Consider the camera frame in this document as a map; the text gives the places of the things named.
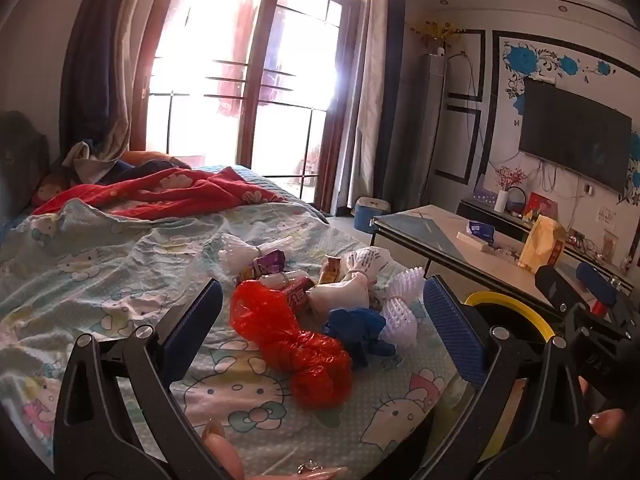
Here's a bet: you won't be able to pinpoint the white printed plastic bag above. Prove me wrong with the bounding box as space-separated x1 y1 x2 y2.
342 247 404 292

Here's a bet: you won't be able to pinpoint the cartoon printed bed sheet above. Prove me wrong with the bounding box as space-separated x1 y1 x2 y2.
0 197 471 480

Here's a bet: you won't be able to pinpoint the white foam fruit net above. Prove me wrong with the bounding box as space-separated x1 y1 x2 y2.
378 296 419 349
385 267 426 307

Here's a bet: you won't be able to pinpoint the plain white plastic bag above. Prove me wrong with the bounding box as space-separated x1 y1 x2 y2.
307 275 374 322

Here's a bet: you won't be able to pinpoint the red picture card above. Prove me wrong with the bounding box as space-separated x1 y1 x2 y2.
526 191 559 222

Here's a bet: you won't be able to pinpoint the white flat box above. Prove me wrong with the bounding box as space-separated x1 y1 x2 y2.
455 232 489 254

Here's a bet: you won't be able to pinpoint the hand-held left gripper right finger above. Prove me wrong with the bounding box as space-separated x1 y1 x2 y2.
415 275 593 480

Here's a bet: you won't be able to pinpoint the yellow snack wrapper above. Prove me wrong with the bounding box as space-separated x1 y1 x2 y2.
319 255 347 287

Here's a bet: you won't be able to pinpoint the orange pillow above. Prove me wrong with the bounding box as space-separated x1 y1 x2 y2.
120 150 192 170

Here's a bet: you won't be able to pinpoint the blue cooler box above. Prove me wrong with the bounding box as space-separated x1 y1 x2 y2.
353 196 392 234

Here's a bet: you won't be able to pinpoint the grey clothes pile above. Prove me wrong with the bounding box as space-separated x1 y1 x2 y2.
61 140 132 186

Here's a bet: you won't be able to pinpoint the white vase with red flowers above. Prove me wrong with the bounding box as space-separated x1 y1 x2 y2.
493 166 529 213

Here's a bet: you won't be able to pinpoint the round black-framed ornament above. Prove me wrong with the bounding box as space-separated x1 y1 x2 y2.
507 186 529 217

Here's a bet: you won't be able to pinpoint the red plastic bag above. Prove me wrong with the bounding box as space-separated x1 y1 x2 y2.
230 280 354 409

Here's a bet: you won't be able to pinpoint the red snack packet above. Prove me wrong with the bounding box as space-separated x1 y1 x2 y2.
281 277 314 312

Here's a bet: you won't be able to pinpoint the standing air conditioner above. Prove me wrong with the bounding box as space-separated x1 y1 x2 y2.
421 52 449 207

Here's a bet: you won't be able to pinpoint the red printed blanket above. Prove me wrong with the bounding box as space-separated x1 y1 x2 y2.
32 167 288 222

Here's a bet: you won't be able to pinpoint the yellow-rimmed trash bin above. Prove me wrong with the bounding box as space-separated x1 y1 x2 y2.
462 290 556 461

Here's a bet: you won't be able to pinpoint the yellow artificial flowers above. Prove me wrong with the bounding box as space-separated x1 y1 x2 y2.
411 20 469 54

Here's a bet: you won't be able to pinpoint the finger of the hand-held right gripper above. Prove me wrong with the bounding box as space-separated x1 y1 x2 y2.
576 261 619 309
535 264 581 313

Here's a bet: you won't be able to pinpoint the blue and beige curtain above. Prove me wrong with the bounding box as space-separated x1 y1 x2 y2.
345 0 417 211
59 0 173 161

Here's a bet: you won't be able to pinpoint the blue quilted bedspread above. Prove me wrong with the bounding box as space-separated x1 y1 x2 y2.
192 164 331 226

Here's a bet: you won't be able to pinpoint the person's right hand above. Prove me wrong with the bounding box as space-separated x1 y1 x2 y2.
577 377 631 441

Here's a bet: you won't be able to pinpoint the clear plastic bag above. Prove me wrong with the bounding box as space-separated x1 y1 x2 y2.
217 232 297 282

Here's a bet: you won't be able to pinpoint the purple snack wrapper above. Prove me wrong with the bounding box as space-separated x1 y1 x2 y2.
251 252 287 279

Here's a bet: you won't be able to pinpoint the wall-mounted television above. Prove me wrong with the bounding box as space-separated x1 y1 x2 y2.
517 77 632 196

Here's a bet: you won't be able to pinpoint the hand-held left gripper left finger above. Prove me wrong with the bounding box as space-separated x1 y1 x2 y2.
52 277 236 480

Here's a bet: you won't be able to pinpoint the white coffee table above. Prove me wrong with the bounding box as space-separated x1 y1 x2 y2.
372 204 571 322

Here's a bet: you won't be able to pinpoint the cartoon plush pillow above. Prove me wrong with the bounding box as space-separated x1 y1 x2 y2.
31 174 68 207

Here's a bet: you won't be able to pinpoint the black and white television cabinet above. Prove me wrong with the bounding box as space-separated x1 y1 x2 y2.
457 196 637 292

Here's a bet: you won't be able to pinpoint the grey padded headboard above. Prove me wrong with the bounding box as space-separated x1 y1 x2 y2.
0 110 51 226

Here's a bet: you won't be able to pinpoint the yellow paper bag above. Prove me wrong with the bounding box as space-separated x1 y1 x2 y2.
517 214 569 275

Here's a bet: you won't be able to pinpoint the wooden-framed glass door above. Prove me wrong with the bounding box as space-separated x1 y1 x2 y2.
130 0 373 216

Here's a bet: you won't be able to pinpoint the person's left hand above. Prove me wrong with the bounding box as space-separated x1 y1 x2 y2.
202 417 348 480

